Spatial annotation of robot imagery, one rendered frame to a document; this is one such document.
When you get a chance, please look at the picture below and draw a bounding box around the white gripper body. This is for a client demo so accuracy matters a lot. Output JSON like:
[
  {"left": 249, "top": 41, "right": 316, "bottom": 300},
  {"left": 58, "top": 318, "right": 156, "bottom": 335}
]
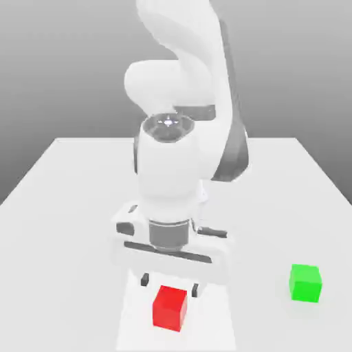
[{"left": 111, "top": 234, "right": 234, "bottom": 285}]

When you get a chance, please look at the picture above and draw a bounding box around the small red cube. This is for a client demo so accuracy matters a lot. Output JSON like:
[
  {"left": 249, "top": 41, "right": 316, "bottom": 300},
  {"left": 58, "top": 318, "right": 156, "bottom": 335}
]
[{"left": 152, "top": 285, "right": 189, "bottom": 333}]

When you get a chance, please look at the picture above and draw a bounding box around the small green cube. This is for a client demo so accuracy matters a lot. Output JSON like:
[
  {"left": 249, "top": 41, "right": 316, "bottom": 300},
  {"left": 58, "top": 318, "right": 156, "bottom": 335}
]
[{"left": 288, "top": 263, "right": 323, "bottom": 304}]

